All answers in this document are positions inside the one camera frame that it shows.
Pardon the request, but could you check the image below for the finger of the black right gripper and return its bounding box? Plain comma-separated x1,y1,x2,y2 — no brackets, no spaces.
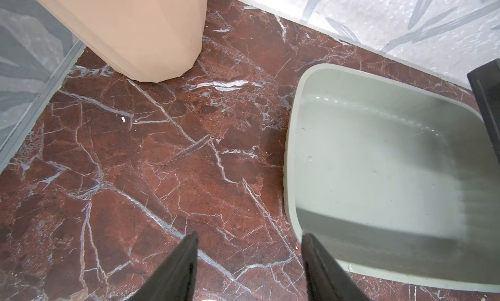
467,58,500,161

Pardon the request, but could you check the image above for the terracotta flower pot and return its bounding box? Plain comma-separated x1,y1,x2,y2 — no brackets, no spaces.
37,0,208,83

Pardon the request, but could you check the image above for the grey-green plastic storage box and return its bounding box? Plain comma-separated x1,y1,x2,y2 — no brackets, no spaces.
284,64,499,293

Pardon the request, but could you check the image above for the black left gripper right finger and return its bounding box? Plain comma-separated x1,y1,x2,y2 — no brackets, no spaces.
301,233,369,301

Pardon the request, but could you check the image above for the aluminium cage frame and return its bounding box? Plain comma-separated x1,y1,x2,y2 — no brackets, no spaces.
1,40,86,172

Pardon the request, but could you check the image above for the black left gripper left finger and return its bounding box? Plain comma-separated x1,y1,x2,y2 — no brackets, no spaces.
129,232,199,301

